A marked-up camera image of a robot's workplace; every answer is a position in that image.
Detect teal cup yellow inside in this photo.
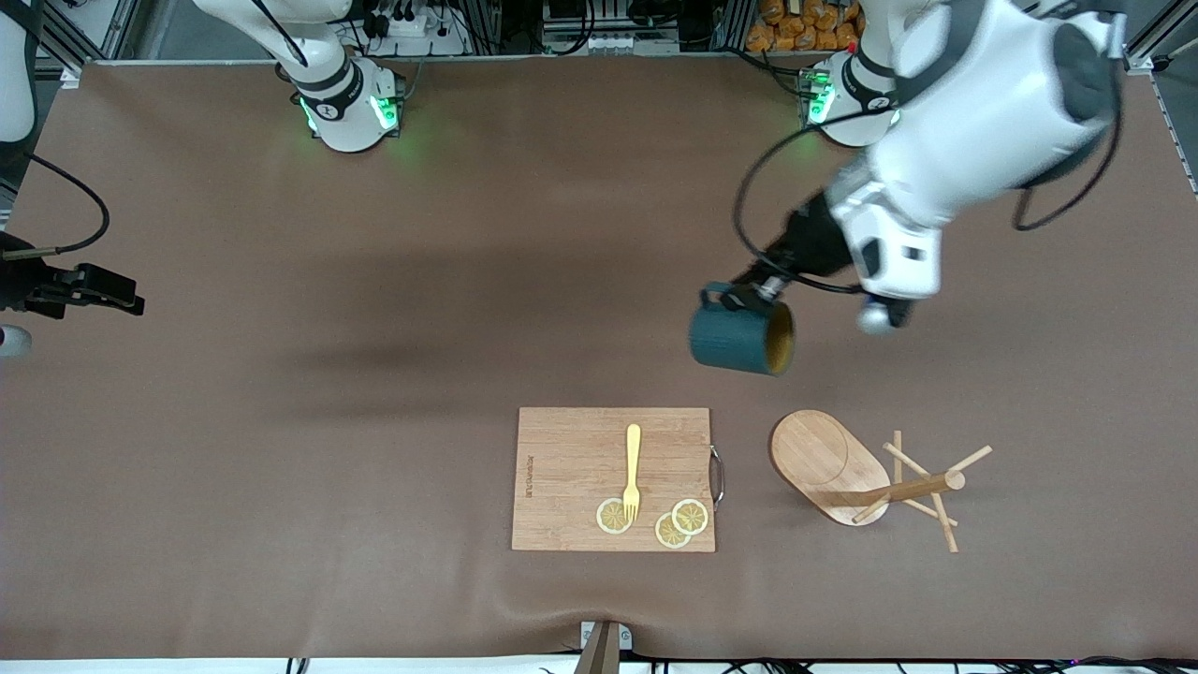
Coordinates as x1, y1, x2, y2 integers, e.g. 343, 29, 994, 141
690, 282, 796, 377

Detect wooden cup rack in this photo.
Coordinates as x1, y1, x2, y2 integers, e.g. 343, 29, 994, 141
769, 409, 993, 554

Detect orange packaged snacks pile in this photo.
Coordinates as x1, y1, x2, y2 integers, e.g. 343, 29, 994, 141
746, 0, 867, 52

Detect yellow plastic fork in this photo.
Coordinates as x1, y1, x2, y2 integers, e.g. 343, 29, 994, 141
623, 424, 643, 523

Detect brown table mat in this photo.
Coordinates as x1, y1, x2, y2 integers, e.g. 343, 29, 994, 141
0, 51, 1198, 661

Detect white terminal strip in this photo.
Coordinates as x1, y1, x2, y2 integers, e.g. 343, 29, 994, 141
543, 28, 679, 55

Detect white power strip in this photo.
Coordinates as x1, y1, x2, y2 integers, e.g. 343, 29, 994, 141
360, 5, 469, 57

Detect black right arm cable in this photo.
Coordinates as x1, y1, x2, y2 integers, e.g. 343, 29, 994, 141
26, 153, 111, 256

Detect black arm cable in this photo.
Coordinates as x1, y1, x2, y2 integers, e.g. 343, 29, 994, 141
26, 153, 111, 256
733, 103, 899, 293

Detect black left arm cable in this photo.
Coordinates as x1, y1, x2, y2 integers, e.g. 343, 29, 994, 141
733, 103, 899, 293

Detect aluminium frame post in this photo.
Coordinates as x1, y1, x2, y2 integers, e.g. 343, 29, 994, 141
1121, 9, 1198, 76
37, 0, 90, 90

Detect bamboo cutting board metal handle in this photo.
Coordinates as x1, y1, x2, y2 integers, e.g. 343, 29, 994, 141
511, 406, 726, 553

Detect metal table edge bracket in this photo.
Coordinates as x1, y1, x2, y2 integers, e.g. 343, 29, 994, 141
578, 621, 634, 674

